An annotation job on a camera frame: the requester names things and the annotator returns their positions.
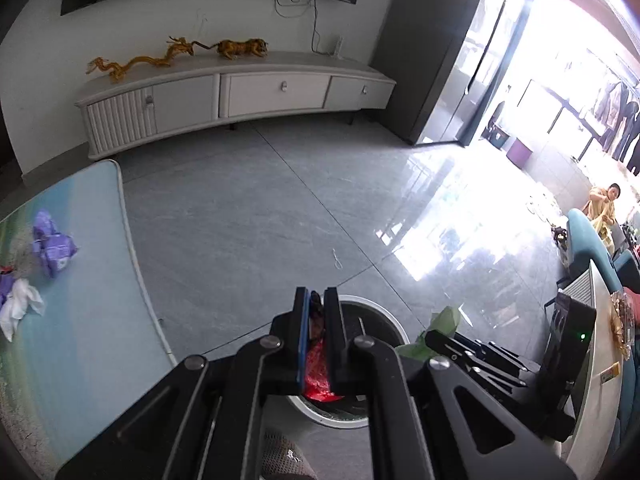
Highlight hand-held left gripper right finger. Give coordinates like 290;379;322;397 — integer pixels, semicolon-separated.
322;287;577;480

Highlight hanging dark clothes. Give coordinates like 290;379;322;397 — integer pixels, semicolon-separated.
590;79;640;177

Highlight golden glass tray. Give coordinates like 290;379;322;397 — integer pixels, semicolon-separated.
607;292;637;362

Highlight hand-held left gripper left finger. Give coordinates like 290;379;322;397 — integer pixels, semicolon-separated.
55;287;313;480

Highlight large purple crumpled wrapper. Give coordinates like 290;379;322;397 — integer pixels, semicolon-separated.
32;209;80;279

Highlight round white trash bin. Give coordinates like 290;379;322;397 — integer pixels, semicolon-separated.
262;295;411;431

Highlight red orange wrapper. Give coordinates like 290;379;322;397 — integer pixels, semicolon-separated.
305;292;347;404

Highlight black television cable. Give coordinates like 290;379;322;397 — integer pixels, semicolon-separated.
272;0;337;54

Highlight teal chair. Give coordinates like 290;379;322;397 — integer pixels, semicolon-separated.
612;250;640;292
565;208;619;287

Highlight golden tiger figurine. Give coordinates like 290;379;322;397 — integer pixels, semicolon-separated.
215;38;271;60

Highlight white television cabinet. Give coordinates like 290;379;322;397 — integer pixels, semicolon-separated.
74;50;397;161

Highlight small purple crumpled wrapper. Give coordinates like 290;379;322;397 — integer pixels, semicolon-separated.
0;272;21;307

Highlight tall grey cabinet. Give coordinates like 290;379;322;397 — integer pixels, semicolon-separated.
370;0;526;147

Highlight light green paper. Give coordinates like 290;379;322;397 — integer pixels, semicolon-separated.
395;306;461;361

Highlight golden dragon figurine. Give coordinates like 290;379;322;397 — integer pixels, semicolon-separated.
167;36;219;61
87;54;173;84

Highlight grey knit slipper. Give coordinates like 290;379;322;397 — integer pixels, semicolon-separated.
262;427;319;480

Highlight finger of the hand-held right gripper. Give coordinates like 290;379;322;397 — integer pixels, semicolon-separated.
424;330;542;377
462;352;529;390

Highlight purple stool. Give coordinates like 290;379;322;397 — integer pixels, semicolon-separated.
506;139;532;165

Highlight white side table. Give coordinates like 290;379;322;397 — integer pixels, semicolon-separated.
565;260;627;480

